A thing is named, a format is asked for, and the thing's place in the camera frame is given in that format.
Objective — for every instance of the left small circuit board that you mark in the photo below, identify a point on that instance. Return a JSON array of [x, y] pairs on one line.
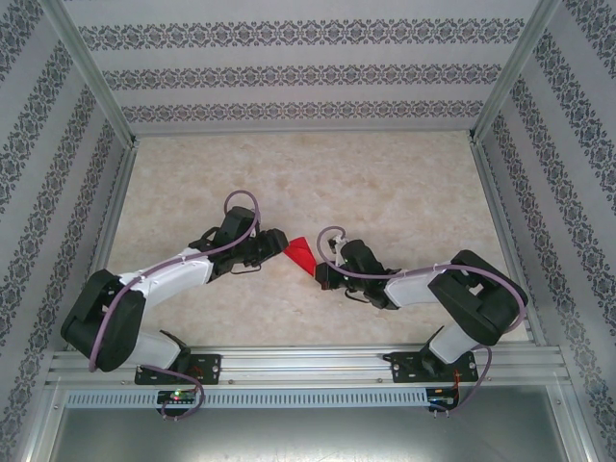
[[175, 395]]

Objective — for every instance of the red square paper sheet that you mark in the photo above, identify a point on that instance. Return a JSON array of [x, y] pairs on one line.
[[300, 252]]

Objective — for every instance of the grey metal sheet panel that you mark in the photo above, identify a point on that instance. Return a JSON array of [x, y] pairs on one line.
[[308, 433]]

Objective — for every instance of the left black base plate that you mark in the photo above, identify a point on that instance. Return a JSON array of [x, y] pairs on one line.
[[212, 368]]

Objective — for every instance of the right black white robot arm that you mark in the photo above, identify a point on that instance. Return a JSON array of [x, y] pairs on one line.
[[409, 293]]

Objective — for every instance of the aluminium mounting rail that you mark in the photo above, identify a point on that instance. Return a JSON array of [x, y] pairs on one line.
[[308, 366]]

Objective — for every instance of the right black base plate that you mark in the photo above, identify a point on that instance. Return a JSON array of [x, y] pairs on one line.
[[404, 368]]

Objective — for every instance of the right small circuit board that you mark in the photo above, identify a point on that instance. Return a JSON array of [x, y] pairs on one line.
[[440, 400]]

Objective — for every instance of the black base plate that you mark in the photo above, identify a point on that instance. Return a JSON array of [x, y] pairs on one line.
[[212, 368], [404, 368]]

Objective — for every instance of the small circuit board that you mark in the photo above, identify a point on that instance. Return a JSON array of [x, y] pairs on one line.
[[440, 400], [175, 395]]

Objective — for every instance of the aluminium frame post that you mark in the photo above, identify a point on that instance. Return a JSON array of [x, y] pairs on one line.
[[506, 77], [94, 77]]

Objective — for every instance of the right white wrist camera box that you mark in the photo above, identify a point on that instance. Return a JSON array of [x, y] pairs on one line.
[[338, 246]]

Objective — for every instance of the aluminium side rail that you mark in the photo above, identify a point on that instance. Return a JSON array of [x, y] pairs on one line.
[[118, 192], [492, 192]]

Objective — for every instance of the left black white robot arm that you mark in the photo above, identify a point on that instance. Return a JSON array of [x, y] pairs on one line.
[[178, 272]]

